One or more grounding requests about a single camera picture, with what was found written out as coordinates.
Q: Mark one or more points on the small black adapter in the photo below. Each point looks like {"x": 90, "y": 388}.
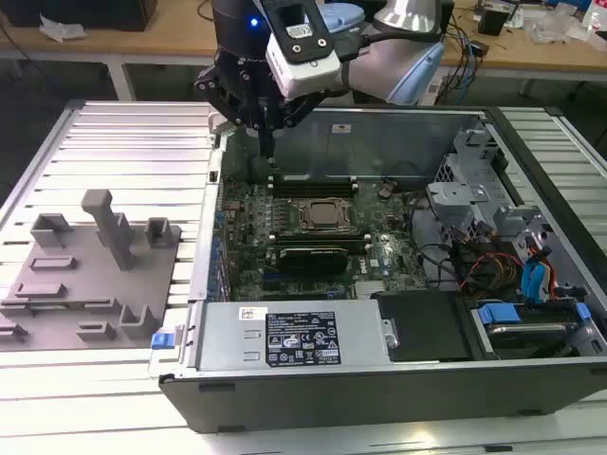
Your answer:
{"x": 478, "y": 49}

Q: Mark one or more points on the clear plastic bags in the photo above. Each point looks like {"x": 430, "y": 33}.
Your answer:
{"x": 559, "y": 23}

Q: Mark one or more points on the black plastic shroud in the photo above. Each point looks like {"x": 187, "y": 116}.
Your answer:
{"x": 427, "y": 327}

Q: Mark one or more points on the small black box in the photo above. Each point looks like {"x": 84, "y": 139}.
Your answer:
{"x": 493, "y": 21}

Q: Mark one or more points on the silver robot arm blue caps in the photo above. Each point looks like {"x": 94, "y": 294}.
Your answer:
{"x": 379, "y": 66}

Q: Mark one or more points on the hard disk in blue carrier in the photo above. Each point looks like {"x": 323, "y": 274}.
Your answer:
{"x": 498, "y": 315}

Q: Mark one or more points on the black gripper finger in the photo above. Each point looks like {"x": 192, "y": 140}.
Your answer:
{"x": 294, "y": 114}
{"x": 219, "y": 97}

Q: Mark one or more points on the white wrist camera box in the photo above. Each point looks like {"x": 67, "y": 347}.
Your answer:
{"x": 303, "y": 71}

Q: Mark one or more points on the coin cell battery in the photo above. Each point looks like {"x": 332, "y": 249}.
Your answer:
{"x": 385, "y": 189}

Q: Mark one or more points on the grey parts rack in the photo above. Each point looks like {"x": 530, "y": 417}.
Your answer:
{"x": 95, "y": 284}

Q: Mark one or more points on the grey metal drive cage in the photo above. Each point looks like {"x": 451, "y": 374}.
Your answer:
{"x": 455, "y": 194}

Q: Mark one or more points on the wooden desk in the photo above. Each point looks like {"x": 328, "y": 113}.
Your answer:
{"x": 142, "y": 45}

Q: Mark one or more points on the large black equipment box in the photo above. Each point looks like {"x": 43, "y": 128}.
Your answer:
{"x": 95, "y": 14}

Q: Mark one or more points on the silver power supply unit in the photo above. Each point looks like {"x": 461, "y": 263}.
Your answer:
{"x": 227, "y": 332}

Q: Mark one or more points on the white red box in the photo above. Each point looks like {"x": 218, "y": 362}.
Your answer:
{"x": 598, "y": 19}

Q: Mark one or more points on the RAM slot with white latches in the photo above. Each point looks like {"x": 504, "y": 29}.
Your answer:
{"x": 313, "y": 179}
{"x": 313, "y": 189}

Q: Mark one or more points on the green motherboard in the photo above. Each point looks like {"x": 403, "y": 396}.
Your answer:
{"x": 246, "y": 223}

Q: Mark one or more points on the black open PC case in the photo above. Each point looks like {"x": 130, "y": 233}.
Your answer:
{"x": 332, "y": 403}

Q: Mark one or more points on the silver CPU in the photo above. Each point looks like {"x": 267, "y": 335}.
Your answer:
{"x": 322, "y": 213}

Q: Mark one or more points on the blue case latch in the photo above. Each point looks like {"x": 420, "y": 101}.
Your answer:
{"x": 161, "y": 341}

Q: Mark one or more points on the black NVIDIA graphics card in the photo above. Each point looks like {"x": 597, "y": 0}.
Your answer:
{"x": 310, "y": 260}

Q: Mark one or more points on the silver finned heatsink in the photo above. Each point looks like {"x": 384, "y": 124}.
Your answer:
{"x": 370, "y": 289}

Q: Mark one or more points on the crumpled white paper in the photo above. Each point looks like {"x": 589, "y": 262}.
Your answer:
{"x": 61, "y": 26}

